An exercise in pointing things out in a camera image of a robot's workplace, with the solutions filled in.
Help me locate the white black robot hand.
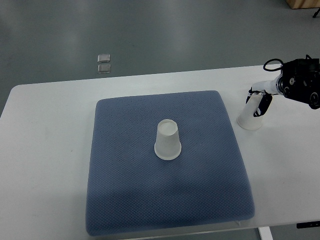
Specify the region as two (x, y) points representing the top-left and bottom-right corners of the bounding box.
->
(245, 79), (278, 118)

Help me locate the white paper cup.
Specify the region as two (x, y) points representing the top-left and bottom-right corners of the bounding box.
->
(237, 94), (263, 130)
(154, 119), (182, 161)

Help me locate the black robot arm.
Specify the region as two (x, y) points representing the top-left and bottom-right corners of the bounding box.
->
(246, 55), (320, 118)

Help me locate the wooden box corner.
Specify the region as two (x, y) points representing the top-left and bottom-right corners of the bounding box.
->
(286, 0), (320, 10)

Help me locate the black tripod foot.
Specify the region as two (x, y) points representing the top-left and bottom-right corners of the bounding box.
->
(312, 8), (320, 18)

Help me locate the white paper cup on mat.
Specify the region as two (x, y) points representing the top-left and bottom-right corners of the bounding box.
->
(154, 119), (182, 161)

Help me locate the white table leg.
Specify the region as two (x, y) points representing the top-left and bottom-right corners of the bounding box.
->
(258, 226), (273, 240)

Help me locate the black table control panel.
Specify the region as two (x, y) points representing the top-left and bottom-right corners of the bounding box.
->
(296, 221), (320, 229)

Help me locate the blue quilted mat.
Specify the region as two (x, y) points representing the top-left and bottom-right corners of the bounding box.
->
(86, 90), (255, 236)

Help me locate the upper metal floor plate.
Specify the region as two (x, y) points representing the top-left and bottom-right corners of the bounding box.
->
(97, 53), (111, 63)

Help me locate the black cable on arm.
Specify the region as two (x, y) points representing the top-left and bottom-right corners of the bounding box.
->
(263, 58), (286, 72)

